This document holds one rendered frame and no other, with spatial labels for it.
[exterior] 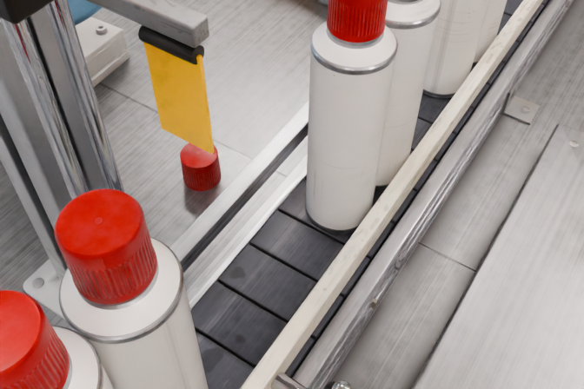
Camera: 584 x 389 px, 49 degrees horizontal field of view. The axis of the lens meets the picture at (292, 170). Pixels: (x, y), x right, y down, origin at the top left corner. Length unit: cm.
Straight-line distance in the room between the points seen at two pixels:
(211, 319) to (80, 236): 22
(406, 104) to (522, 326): 17
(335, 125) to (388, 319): 18
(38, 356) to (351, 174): 26
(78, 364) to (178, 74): 12
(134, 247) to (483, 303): 29
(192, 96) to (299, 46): 46
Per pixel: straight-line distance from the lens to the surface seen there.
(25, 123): 38
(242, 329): 45
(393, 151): 49
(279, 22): 77
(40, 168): 41
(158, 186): 60
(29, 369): 24
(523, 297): 49
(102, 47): 70
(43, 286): 56
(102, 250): 24
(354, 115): 40
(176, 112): 29
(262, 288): 47
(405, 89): 45
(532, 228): 53
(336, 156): 43
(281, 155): 44
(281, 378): 40
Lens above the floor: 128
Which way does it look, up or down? 49 degrees down
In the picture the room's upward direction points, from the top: straight up
